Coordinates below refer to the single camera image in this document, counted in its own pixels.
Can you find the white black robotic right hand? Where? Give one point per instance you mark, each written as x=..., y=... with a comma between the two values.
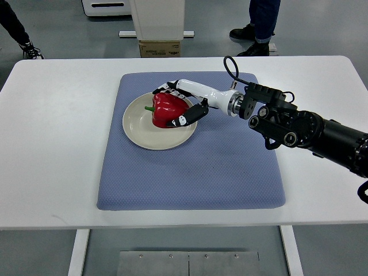
x=199, y=98

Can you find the red bell pepper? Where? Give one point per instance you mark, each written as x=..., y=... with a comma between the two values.
x=166, y=107

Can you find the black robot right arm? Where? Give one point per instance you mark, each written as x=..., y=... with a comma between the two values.
x=281, y=123

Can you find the small grey floor plate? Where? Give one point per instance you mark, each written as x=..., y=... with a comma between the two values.
x=272, y=48

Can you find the cream round plate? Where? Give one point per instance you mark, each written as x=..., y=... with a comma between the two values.
x=137, y=125

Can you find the metal floor plate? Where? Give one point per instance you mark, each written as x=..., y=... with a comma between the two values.
x=188, y=263

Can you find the blue textured cushion mat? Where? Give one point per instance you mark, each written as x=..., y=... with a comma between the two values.
x=223, y=165

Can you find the person in blue jeans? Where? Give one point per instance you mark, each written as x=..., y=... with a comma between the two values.
x=260, y=30

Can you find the brown cardboard box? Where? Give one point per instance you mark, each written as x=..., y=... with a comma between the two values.
x=160, y=49

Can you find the right white table leg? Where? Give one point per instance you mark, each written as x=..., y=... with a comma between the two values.
x=291, y=250

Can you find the white table leg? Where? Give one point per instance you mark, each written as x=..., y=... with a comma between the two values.
x=291, y=250
x=79, y=250

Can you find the white machine with slot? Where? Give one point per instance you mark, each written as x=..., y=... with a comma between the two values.
x=102, y=8

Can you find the left white table leg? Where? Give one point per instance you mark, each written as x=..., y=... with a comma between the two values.
x=79, y=250

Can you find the person in black clothes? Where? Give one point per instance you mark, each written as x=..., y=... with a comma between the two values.
x=16, y=30

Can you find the white pedestal column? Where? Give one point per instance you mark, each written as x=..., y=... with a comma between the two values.
x=158, y=20

